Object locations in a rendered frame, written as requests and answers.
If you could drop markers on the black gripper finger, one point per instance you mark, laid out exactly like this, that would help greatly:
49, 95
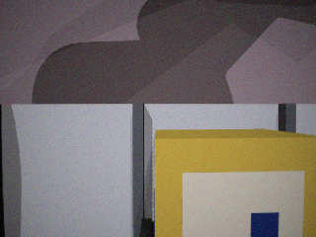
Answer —
147, 228

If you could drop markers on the yellow carton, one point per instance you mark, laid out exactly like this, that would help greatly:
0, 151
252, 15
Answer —
234, 183

